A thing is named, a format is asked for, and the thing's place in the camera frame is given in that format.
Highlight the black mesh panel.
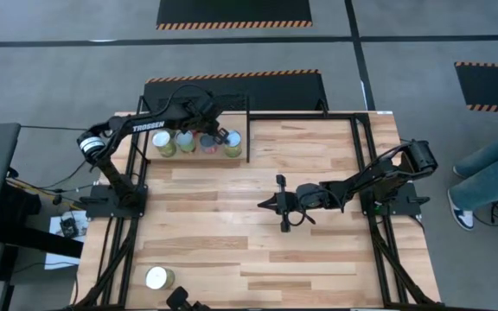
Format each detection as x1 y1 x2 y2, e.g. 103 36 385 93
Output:
156 93 249 112

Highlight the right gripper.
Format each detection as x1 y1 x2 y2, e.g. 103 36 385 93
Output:
257 175 301 233

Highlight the green pears can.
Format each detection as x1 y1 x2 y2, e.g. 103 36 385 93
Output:
144 265 176 291

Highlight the wooden shelf board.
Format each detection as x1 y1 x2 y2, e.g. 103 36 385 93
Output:
144 112 249 165

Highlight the person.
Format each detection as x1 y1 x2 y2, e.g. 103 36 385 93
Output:
446 127 498 232

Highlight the large yellow-green can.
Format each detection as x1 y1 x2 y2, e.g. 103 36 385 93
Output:
151 129 177 158

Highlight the white paper sheet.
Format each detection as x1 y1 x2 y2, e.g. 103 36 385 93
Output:
43 210 89 271

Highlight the black object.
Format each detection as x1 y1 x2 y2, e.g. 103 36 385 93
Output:
165 286 212 311

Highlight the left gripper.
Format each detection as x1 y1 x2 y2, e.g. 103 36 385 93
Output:
186 95 232 145

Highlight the dark equipment stand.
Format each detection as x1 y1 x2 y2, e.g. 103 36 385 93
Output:
0 179 85 260

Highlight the small black device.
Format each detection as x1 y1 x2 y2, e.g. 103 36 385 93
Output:
60 215 80 238

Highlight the black metal table frame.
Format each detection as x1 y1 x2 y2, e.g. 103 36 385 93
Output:
72 95 443 311

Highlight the small pink colourful can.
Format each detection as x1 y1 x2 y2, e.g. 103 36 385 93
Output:
199 133 219 156

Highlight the green can with red print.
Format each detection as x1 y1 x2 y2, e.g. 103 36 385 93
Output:
175 130 197 155

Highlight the black mat with striped edge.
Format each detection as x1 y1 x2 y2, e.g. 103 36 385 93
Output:
156 0 314 31
453 61 498 115
142 68 330 113

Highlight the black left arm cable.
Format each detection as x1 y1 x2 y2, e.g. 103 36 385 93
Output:
161 83 218 117

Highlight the large green can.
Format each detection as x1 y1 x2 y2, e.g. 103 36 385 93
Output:
222 129 243 159

